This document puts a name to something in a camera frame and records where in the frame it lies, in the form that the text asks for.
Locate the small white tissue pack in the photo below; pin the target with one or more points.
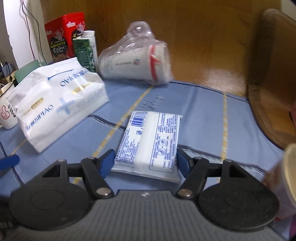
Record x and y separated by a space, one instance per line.
148 147

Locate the red snack tin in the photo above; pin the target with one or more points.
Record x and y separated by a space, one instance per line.
61 32

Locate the bagged paper cups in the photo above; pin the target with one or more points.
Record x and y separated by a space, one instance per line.
137 56

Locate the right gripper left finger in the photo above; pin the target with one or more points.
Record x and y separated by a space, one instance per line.
63 193

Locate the white enamel mug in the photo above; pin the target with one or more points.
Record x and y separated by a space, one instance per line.
8 112

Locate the large white tissue pack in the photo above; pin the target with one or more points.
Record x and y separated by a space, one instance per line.
54 98

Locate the green drink carton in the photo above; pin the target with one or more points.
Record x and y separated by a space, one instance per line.
86 51

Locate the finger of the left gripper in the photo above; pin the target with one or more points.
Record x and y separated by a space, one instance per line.
9 161

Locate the round red-label tub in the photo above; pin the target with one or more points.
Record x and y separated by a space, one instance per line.
281 181

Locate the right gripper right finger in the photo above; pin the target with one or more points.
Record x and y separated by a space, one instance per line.
226 194

